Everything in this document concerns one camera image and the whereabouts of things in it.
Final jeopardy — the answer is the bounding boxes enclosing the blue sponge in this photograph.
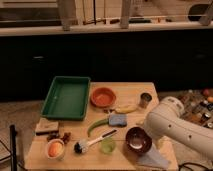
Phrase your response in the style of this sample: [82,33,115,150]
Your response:
[109,114,127,127]

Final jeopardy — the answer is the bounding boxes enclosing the small green cup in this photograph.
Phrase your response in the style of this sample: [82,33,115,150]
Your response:
[100,138,116,154]

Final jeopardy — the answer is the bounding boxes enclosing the wooden block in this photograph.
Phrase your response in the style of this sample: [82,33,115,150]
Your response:
[35,120,59,135]

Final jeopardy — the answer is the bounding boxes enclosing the green plastic tray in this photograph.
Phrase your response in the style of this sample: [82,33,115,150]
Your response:
[41,76,90,121]

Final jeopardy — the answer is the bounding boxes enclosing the black stand pole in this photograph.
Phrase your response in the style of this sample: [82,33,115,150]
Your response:
[10,125,17,171]

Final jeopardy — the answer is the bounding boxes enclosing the dark brown bowl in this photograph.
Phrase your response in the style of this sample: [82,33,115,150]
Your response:
[125,127,152,155]

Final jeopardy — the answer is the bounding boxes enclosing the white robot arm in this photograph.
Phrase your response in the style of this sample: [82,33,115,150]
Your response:
[142,96,213,161]

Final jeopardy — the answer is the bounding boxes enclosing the metal cup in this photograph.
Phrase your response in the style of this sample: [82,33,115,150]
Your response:
[139,93,152,109]

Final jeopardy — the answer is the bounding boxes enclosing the white dish brush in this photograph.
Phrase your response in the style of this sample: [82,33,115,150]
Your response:
[74,129,117,154]

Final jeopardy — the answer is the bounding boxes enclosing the grey cloth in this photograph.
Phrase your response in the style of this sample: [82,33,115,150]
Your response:
[137,145,170,169]

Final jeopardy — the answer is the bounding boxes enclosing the yellow banana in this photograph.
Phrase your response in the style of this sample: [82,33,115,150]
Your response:
[115,105,138,114]

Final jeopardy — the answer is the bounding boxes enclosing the brown dried fruit pieces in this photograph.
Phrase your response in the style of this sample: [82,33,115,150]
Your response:
[47,132,71,144]

